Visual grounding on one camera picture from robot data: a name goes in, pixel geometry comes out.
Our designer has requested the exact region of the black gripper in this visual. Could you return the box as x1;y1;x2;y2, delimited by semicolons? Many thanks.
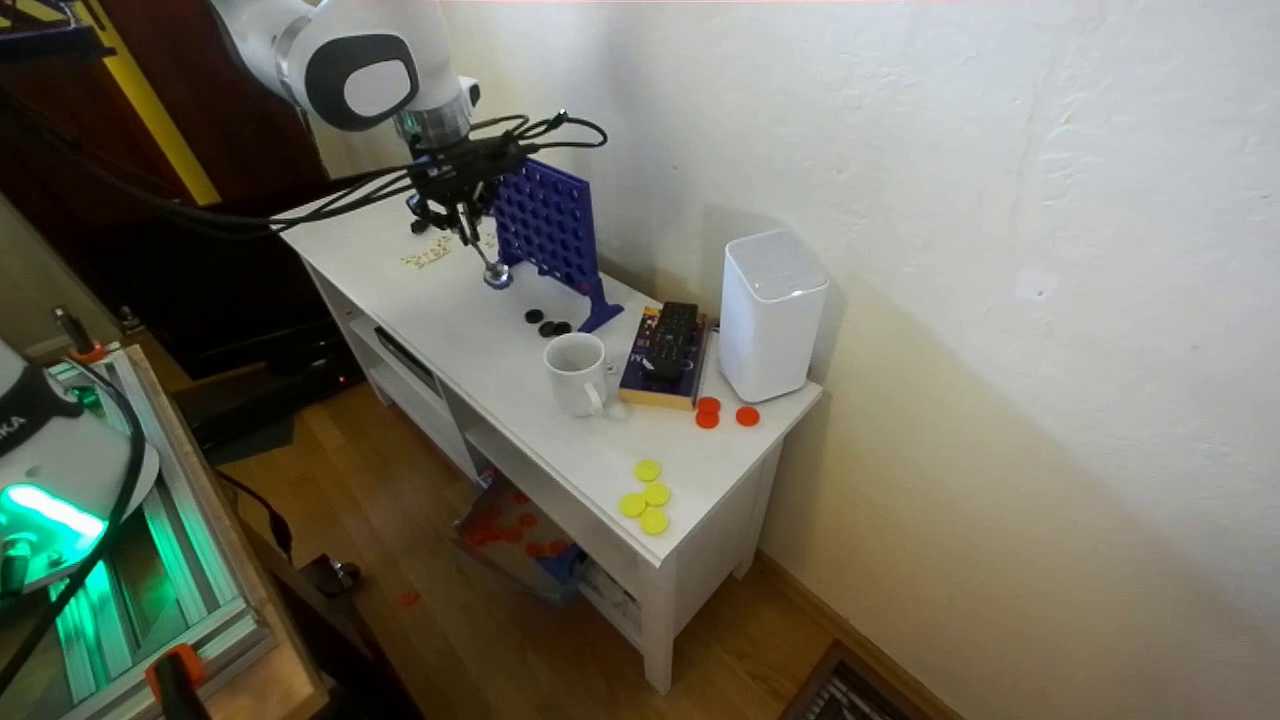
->
403;132;522;257

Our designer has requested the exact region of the silver spoon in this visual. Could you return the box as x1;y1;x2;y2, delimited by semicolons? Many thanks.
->
466;216;522;290

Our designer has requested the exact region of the white mug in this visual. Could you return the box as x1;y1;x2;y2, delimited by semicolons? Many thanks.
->
540;330;619;424

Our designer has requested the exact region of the white low table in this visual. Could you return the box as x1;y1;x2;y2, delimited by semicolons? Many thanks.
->
278;197;829;697

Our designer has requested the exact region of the blue paperback book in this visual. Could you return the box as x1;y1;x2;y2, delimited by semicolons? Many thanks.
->
616;300;712;410

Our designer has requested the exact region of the dark brown cabinet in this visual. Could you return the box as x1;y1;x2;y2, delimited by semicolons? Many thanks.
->
0;0;351;390

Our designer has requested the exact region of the yellow diagonal strip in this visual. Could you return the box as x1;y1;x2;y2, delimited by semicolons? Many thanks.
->
72;0;229;210

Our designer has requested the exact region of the colourful book under table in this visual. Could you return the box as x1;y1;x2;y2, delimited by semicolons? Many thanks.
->
453;476;591;608

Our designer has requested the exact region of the white plastic bin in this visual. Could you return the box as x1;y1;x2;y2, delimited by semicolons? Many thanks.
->
718;224;837;409

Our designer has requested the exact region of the dark floor vent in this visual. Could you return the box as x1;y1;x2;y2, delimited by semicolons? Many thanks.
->
781;639;928;720

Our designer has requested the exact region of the blue connect four frame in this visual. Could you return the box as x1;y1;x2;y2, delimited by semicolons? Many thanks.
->
490;156;628;335

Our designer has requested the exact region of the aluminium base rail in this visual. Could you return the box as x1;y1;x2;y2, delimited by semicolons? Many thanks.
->
0;335;272;720

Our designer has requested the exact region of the orange clamp handle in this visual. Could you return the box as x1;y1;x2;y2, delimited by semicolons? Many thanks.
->
141;639;218;720

